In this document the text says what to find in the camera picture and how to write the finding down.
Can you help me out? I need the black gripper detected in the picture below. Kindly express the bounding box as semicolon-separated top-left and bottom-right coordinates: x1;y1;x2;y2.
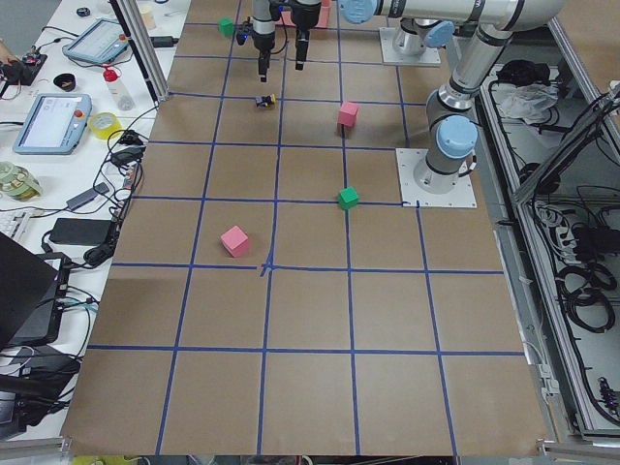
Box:
277;0;322;71
235;0;275;82

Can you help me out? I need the yellow push button switch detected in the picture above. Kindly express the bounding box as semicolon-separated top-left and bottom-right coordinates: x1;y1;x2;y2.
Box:
255;94;277;109

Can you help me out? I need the green cube near arm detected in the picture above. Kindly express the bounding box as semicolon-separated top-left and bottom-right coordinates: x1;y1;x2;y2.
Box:
337;186;359;210

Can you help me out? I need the pink plastic bin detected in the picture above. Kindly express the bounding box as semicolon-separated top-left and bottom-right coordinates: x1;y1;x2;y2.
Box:
281;0;331;28

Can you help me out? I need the green cube near bin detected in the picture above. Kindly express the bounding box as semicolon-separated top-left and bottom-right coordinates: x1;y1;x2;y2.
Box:
218;17;235;38

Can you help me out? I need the pink cube centre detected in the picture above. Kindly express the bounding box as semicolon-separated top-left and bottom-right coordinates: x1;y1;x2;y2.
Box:
337;101;359;128

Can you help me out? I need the pink cube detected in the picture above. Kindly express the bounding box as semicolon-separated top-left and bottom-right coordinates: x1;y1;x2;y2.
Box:
220;226;250;258
337;101;359;128

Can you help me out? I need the white paper cup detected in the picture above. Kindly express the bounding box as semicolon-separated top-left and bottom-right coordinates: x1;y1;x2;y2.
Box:
138;2;157;30

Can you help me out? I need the red cap squeeze bottle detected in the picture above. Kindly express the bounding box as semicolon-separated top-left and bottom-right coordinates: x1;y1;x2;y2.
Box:
103;65;135;111

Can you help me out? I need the teach pendant far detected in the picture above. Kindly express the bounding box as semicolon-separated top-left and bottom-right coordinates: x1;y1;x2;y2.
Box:
63;18;129;65

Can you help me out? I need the teach pendant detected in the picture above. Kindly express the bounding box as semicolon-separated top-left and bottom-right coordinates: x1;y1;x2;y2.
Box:
13;93;92;155
63;18;129;65

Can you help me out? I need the yellow tape roll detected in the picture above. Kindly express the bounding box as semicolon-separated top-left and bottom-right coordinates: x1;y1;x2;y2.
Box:
87;112;123;140

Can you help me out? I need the pink cube far side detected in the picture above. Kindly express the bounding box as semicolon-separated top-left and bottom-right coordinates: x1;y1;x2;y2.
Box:
220;226;250;258

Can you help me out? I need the black bowl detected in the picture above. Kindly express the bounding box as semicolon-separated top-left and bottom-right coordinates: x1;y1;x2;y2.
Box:
53;73;77;92

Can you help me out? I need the teach pendant near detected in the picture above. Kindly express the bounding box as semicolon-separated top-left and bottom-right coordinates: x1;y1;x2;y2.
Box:
13;93;92;155

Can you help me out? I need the white crumpled cloth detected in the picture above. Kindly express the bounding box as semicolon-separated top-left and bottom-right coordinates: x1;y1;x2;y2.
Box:
498;83;559;124

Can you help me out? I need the black power adapter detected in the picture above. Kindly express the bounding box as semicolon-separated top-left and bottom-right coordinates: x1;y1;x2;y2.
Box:
49;218;112;246

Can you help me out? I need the green glass jar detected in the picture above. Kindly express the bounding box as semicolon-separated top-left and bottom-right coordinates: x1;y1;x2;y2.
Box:
0;161;43;202

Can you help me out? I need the black laptop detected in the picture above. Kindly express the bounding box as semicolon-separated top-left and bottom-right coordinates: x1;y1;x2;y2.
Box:
1;234;70;349

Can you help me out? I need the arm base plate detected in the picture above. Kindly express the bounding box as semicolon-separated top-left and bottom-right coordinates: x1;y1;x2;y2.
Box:
395;148;478;208
379;27;441;68

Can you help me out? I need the aluminium frame post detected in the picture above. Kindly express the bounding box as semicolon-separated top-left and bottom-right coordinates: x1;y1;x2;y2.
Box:
109;0;169;104

